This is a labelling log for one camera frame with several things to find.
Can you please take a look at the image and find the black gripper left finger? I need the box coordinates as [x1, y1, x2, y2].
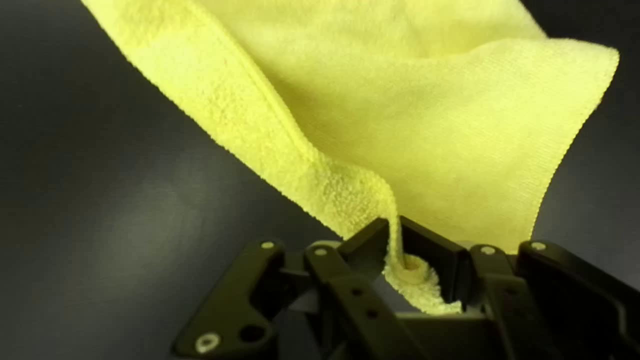
[172, 220, 429, 360]

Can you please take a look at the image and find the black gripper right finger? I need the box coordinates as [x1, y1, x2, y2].
[402, 220, 640, 360]

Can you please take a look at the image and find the yellow towel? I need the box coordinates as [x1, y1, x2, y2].
[79, 0, 622, 316]

